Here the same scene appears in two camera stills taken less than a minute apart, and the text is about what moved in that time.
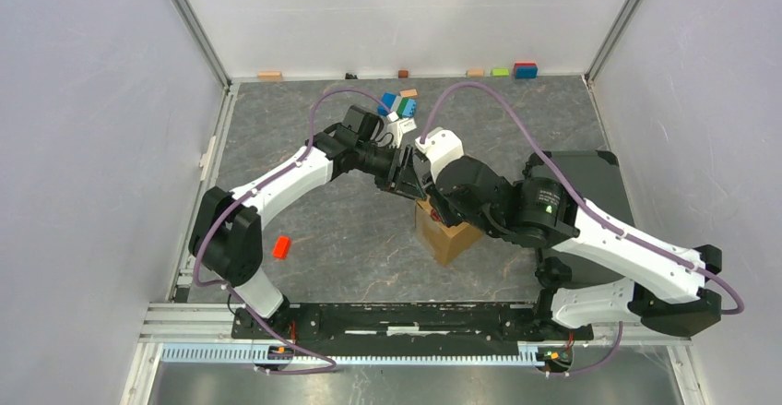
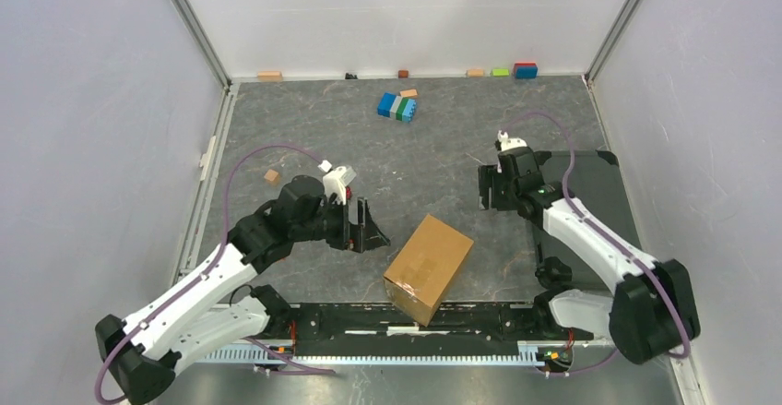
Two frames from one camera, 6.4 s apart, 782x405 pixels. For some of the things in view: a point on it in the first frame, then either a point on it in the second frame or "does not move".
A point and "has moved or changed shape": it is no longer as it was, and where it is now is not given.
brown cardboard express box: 444,242 has moved or changed shape
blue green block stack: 404,107 does not move
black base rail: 403,325 does not move
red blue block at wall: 524,70 does not move
